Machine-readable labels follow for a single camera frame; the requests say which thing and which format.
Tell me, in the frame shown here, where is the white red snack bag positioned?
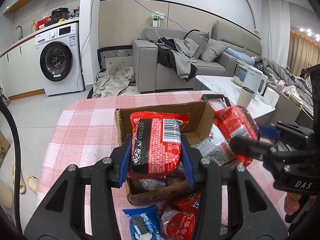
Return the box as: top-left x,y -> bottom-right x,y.
192,124 -> 236,166

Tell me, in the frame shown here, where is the red black noodle pack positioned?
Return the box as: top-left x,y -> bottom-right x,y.
128,111 -> 189,179

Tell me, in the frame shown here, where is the blue Oreo cookie pack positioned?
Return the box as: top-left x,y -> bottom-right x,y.
123,205 -> 163,240

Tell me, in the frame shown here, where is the white red balloon glue pack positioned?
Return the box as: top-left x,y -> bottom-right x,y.
161,206 -> 196,240

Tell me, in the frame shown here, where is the silver purple snack bag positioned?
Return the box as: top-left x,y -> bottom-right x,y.
130,176 -> 173,191

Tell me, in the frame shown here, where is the red triangular chip bag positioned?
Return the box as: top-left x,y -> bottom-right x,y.
169,192 -> 201,214

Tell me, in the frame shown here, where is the person's right hand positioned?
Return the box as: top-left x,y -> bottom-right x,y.
284,192 -> 302,216

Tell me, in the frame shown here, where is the white marble coffee table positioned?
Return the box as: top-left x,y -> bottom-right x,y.
194,75 -> 276,124

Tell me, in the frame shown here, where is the toilet paper roll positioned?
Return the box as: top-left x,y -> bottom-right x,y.
263,87 -> 279,107

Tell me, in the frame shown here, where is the beige tumbler cup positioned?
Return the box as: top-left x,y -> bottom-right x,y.
236,86 -> 254,107

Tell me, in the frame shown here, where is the pink plaid tablecloth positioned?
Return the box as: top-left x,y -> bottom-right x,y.
37,90 -> 286,239

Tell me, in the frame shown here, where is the white electric kettle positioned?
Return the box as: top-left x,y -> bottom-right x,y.
242,66 -> 268,95

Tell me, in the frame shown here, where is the SF cardboard box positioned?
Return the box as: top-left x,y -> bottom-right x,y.
115,101 -> 221,206

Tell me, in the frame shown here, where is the beige slipper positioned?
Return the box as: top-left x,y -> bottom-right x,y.
27,176 -> 39,194

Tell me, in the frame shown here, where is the light blue pillow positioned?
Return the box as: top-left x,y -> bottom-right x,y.
225,47 -> 255,66

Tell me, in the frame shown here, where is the yellow curtain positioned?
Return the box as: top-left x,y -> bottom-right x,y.
287,31 -> 320,76

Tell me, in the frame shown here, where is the crumpled beige cloth on floor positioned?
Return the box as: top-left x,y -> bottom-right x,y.
92,67 -> 135,98

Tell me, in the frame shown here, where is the grey pillow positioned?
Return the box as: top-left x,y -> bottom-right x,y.
185,30 -> 210,59
200,38 -> 229,63

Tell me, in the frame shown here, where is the grey sofa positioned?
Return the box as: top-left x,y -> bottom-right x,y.
132,21 -> 262,93

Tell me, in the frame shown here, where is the small cardboard box on floor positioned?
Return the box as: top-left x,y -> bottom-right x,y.
0,132 -> 10,166

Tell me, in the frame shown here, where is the white curtain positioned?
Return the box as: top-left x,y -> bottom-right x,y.
260,0 -> 290,67

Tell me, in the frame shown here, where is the grey jacket on sofa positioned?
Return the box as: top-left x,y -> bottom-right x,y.
172,38 -> 198,81

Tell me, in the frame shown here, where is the black patterned chair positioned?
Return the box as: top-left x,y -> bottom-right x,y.
97,45 -> 133,71

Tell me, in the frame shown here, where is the black bag on sofa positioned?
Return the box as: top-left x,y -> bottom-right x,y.
157,37 -> 197,78

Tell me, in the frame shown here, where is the white washing machine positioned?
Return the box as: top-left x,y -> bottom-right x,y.
35,22 -> 85,96

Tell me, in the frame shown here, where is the white lower kitchen cabinet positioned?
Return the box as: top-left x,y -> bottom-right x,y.
1,38 -> 43,97

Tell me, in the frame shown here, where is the kitchen faucet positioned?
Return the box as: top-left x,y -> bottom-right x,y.
15,25 -> 23,40

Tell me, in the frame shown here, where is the yellow bottle on counter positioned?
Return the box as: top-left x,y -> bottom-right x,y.
31,20 -> 37,33

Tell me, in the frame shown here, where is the red box on counter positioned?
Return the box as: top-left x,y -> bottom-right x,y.
36,17 -> 51,30

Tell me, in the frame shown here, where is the black plastic frame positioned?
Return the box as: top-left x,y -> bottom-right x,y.
201,94 -> 232,107

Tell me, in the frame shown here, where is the black cable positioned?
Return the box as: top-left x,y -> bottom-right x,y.
0,100 -> 23,233

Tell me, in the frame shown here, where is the white power strip on wall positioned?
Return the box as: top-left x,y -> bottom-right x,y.
151,12 -> 165,28

